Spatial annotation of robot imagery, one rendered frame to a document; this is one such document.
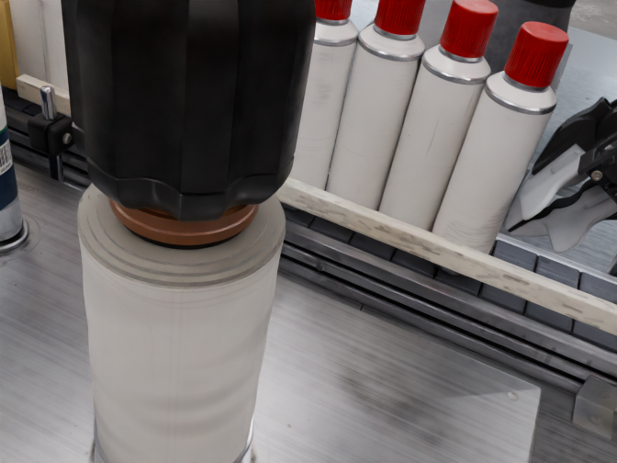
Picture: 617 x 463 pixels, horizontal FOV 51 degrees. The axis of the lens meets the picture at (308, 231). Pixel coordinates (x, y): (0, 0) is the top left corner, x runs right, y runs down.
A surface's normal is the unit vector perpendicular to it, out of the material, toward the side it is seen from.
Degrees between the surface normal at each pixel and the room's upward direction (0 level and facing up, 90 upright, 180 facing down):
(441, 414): 0
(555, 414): 0
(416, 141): 90
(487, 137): 90
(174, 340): 87
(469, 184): 90
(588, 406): 0
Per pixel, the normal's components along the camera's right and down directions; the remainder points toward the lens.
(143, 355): -0.21, 0.62
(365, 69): -0.65, 0.41
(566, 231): -0.69, -0.69
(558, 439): 0.15, -0.76
